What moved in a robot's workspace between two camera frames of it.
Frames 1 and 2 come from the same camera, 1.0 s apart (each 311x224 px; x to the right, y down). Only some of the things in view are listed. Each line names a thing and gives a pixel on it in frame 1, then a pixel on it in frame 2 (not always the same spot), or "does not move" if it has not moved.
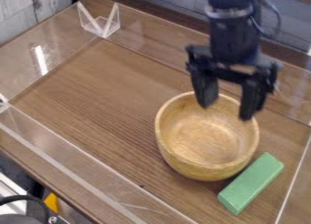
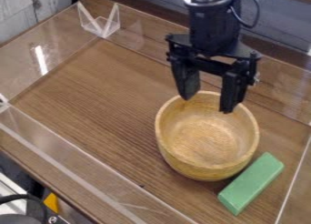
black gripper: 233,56 to 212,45
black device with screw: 52,218 does not move
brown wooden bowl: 204,142 does not move
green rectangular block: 249,185 does not move
